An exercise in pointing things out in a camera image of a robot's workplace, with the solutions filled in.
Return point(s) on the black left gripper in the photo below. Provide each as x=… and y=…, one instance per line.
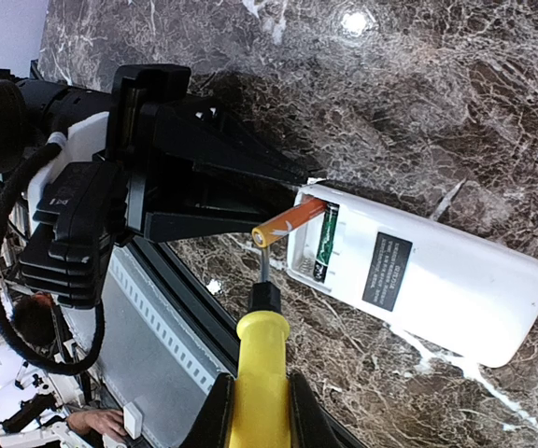
x=153, y=129

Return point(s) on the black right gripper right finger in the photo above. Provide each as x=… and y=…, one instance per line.
x=310, y=425

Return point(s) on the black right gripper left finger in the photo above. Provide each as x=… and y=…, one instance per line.
x=213, y=424

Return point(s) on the yellow handled screwdriver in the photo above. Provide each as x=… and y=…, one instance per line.
x=261, y=415

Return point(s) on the orange AA battery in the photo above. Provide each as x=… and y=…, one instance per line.
x=282, y=225

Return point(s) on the white remote control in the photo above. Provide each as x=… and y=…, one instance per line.
x=466, y=294

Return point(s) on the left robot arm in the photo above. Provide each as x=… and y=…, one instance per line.
x=194, y=168

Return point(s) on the green AA battery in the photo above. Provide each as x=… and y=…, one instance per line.
x=326, y=240

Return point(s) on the white slotted cable duct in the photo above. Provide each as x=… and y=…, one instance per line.
x=165, y=324

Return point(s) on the black front table rail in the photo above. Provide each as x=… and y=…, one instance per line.
x=193, y=302

